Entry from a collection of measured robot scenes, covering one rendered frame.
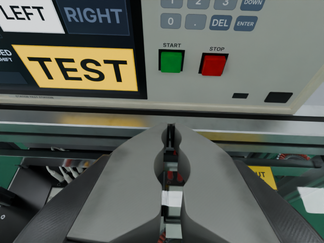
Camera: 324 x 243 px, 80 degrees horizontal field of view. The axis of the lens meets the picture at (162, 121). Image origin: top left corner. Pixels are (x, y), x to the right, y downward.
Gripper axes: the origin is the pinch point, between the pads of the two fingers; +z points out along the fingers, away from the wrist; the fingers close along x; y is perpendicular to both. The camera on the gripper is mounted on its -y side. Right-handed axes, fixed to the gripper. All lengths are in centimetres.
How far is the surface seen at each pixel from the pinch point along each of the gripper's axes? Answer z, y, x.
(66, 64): 7.5, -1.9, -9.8
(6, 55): 7.2, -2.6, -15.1
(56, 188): 17.5, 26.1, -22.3
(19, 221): 18, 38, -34
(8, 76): 8.3, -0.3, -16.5
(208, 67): 6.7, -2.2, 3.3
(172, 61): 6.5, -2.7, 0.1
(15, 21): 5.9, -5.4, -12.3
